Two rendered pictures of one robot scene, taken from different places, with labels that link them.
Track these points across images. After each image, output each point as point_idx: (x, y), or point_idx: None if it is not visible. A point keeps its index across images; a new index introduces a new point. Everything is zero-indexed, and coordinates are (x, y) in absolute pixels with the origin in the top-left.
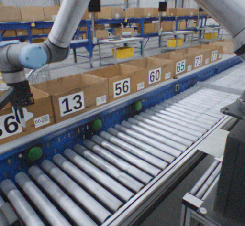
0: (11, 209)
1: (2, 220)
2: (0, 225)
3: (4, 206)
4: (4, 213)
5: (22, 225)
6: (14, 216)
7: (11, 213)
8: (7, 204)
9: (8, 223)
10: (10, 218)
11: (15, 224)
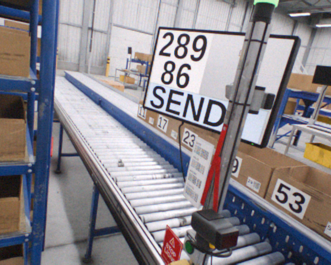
0: (231, 232)
1: (220, 226)
2: (215, 225)
3: (234, 228)
4: (227, 228)
5: (220, 244)
6: (223, 232)
7: (226, 231)
8: (236, 229)
9: (218, 229)
10: (222, 230)
11: (217, 234)
